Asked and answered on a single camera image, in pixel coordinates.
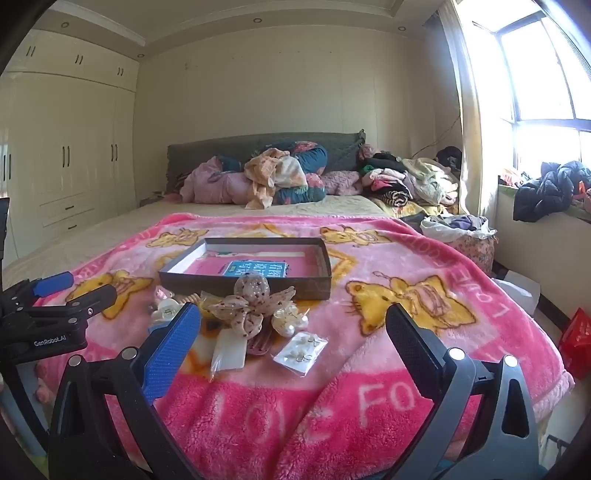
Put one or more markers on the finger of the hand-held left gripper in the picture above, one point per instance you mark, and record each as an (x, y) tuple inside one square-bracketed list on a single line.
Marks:
[(53, 282), (92, 297)]

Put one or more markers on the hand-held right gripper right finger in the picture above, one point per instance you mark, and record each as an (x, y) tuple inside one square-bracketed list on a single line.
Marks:
[(411, 350)]

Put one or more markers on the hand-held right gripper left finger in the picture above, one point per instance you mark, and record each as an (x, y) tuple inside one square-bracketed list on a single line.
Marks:
[(171, 355)]

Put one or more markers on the white hair claw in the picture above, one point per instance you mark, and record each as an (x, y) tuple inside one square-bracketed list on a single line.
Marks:
[(166, 308)]

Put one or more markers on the clear plastic bag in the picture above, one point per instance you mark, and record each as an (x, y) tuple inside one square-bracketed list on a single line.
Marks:
[(228, 353)]

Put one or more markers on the shallow brown cardboard box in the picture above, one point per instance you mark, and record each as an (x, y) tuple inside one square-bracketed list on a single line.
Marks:
[(194, 282)]

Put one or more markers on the maroon hair clip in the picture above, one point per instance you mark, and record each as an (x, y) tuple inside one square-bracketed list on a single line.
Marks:
[(261, 346)]

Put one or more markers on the polka-dot beige bow hair clip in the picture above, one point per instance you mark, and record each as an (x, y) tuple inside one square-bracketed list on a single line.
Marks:
[(251, 288)]

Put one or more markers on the cream pearl hair claw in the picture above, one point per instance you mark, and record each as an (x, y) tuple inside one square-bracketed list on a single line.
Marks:
[(288, 322)]

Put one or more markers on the pink printed blanket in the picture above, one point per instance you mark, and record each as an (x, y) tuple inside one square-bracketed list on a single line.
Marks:
[(369, 392)]

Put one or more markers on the earring card in clear packet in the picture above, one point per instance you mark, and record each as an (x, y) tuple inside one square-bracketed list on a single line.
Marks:
[(300, 353)]

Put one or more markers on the floral bag of clothes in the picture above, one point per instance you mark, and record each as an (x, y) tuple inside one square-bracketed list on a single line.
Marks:
[(475, 251)]

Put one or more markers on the blue printed booklet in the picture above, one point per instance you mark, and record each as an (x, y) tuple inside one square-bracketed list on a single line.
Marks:
[(251, 268)]

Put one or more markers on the cream wardrobe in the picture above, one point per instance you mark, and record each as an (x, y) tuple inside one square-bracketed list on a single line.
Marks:
[(55, 138)]

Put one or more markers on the pink quilt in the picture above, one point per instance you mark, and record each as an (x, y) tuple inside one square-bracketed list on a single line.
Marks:
[(212, 184)]

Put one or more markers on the red bag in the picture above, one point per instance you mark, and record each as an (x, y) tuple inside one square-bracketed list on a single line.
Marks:
[(577, 341)]

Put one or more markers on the pink fluffy cloth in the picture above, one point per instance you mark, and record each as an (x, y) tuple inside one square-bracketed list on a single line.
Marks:
[(341, 181)]

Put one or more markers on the bed with beige sheet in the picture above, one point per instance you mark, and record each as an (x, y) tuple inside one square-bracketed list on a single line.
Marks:
[(277, 205)]

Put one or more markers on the pile of clothes on bed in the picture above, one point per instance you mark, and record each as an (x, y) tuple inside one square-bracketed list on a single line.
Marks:
[(207, 150)]

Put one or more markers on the beige orange patterned cloth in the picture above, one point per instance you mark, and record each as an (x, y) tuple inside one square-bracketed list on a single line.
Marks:
[(265, 177)]

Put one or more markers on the dark puffer jacket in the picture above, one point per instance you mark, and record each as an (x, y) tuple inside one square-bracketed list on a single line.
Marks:
[(549, 184)]

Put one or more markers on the dark teal floral quilt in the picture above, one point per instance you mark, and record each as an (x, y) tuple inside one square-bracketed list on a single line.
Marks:
[(314, 157)]

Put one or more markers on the cream curtain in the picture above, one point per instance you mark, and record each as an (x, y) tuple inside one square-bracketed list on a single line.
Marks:
[(466, 115)]

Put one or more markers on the window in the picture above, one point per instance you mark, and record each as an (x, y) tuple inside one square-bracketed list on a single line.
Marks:
[(531, 69)]

